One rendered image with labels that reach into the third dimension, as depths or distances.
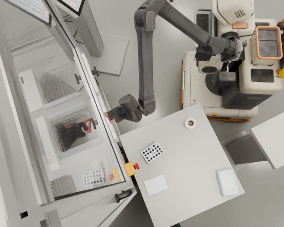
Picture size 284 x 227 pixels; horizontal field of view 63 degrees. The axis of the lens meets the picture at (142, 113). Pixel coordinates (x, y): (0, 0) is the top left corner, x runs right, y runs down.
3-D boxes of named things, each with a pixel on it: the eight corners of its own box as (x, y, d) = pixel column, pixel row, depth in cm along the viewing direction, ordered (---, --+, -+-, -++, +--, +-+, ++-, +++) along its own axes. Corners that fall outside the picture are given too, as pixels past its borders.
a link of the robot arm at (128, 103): (156, 110, 105) (147, 103, 112) (145, 90, 99) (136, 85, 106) (135, 125, 103) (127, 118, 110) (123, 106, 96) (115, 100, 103)
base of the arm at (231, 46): (238, 57, 113) (236, 35, 116) (227, 51, 109) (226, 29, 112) (222, 63, 120) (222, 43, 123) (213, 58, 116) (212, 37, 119)
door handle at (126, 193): (134, 185, 86) (130, 188, 68) (137, 192, 85) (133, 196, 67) (122, 190, 86) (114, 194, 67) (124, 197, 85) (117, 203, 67)
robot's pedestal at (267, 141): (243, 129, 225) (288, 107, 151) (261, 157, 217) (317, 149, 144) (216, 143, 223) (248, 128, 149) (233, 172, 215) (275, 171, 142)
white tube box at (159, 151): (156, 142, 149) (157, 141, 146) (164, 152, 147) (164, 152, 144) (140, 152, 148) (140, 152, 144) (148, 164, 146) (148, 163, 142)
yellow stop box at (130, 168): (133, 161, 139) (132, 160, 132) (137, 172, 137) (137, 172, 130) (125, 165, 139) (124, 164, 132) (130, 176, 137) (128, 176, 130)
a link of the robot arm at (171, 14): (158, -16, 84) (144, -13, 93) (141, 20, 86) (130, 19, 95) (227, 42, 109) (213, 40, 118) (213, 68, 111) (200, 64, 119)
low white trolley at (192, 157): (184, 125, 228) (199, 102, 155) (213, 186, 213) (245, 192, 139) (129, 148, 225) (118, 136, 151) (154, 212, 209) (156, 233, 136)
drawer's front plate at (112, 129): (103, 100, 152) (99, 94, 141) (119, 141, 144) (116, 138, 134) (101, 101, 152) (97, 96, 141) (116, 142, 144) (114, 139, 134)
